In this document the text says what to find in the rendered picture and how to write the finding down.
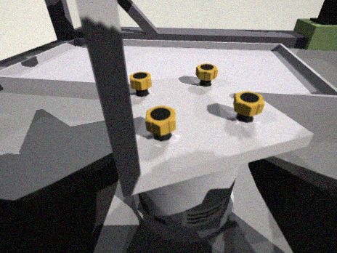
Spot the yellow hex nut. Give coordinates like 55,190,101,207
195,63,218,81
145,105,176,136
130,71,152,90
233,91,264,116

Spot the white shallow rectangular tray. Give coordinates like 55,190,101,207
0,38,337,111

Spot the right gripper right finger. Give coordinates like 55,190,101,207
248,156,337,253

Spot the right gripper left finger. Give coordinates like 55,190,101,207
0,153,118,253

